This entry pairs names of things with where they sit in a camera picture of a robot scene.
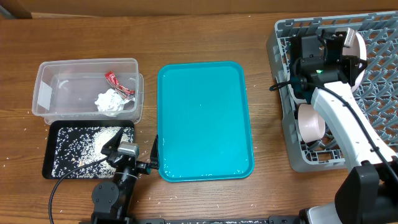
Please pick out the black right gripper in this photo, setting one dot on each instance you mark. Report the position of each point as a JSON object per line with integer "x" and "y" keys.
{"x": 347, "y": 61}

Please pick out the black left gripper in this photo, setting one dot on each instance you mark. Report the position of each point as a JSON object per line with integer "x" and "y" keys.
{"x": 145, "y": 167}

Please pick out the large white plate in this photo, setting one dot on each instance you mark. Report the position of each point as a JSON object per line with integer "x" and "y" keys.
{"x": 358, "y": 49}

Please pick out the grey bowl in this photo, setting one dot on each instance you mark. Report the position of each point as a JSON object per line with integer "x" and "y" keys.
{"x": 293, "y": 93}

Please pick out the white tissue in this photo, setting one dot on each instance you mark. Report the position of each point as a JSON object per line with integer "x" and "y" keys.
{"x": 111, "y": 102}

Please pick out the white bowl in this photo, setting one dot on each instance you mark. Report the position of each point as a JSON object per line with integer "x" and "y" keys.
{"x": 311, "y": 125}

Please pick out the red snack wrapper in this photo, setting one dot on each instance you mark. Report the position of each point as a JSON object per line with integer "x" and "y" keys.
{"x": 122, "y": 90}

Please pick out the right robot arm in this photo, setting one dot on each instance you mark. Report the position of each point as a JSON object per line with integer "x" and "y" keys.
{"x": 325, "y": 70}

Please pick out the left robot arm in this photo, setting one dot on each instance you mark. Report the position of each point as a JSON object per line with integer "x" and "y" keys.
{"x": 112, "y": 198}

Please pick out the grey dish rack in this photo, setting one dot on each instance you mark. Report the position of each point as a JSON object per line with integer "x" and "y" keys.
{"x": 376, "y": 96}

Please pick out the black tray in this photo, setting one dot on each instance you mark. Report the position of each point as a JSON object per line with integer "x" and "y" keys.
{"x": 72, "y": 144}

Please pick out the clear plastic bin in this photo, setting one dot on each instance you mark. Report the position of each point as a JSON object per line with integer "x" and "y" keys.
{"x": 68, "y": 89}

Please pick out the teal plastic tray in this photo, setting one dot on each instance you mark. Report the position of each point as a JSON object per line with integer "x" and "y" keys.
{"x": 203, "y": 123}

